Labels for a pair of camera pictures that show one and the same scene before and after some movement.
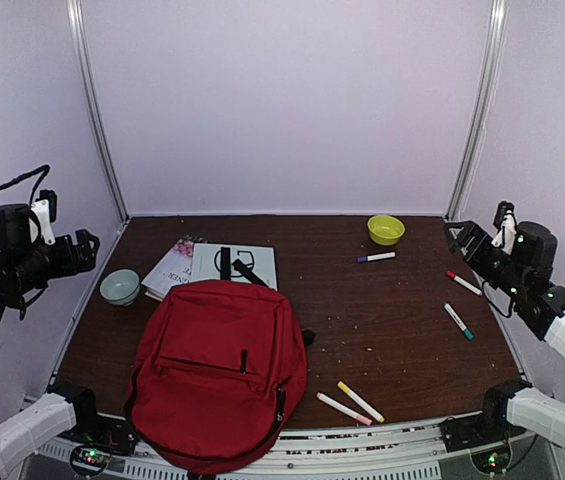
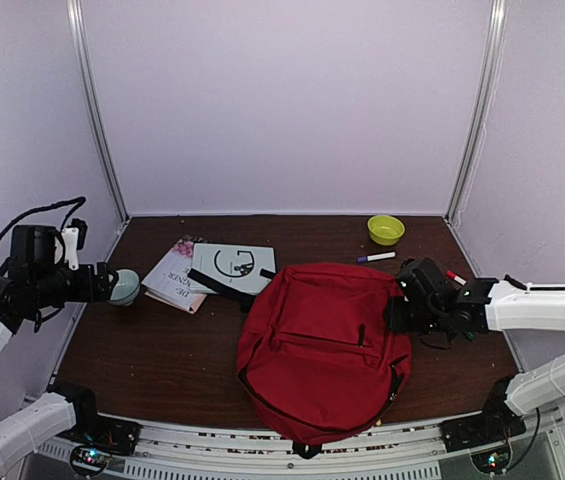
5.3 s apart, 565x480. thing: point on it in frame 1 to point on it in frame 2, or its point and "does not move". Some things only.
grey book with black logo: [206, 263] does not move
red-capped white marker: [451, 274] does not move
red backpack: [217, 376] to [316, 357]
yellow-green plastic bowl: [385, 229] does not move
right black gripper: [473, 249] to [395, 318]
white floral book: [173, 269] does not move
